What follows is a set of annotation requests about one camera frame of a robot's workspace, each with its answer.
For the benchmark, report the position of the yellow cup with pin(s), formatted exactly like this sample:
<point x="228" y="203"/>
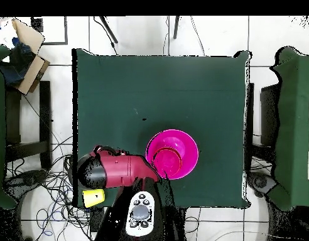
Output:
<point x="93" y="197"/>

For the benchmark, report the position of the small red-orange bowl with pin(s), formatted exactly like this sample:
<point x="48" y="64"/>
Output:
<point x="167" y="148"/>

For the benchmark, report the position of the small crimson bowl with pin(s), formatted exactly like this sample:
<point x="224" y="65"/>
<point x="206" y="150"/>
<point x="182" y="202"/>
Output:
<point x="168" y="163"/>

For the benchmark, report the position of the large pink bowl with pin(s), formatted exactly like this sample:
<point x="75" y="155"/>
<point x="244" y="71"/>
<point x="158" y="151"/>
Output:
<point x="184" y="140"/>

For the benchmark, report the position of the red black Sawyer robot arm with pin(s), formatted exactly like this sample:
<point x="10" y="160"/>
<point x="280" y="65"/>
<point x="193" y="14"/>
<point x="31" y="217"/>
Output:
<point x="119" y="170"/>

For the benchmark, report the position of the black power brick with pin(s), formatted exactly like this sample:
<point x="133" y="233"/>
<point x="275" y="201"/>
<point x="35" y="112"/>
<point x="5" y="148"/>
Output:
<point x="95" y="218"/>

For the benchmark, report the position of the grey base with black knob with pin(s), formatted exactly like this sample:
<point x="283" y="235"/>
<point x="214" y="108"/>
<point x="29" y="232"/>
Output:
<point x="261" y="182"/>
<point x="29" y="179"/>

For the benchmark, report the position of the dark green table cloth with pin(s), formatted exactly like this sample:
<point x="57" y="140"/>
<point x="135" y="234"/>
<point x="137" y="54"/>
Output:
<point x="157" y="82"/>

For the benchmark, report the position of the cardboard box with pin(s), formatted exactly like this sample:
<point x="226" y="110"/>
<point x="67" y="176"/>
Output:
<point x="31" y="72"/>

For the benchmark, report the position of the black tripod leg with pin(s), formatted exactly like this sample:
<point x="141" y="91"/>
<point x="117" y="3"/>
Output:
<point x="109" y="30"/>
<point x="176" y="27"/>

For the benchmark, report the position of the dark blue cloth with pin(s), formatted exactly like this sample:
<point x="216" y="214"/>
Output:
<point x="16" y="65"/>

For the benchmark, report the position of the black rectangular frame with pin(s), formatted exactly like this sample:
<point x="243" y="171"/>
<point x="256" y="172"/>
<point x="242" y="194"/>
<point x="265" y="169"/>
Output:
<point x="66" y="32"/>

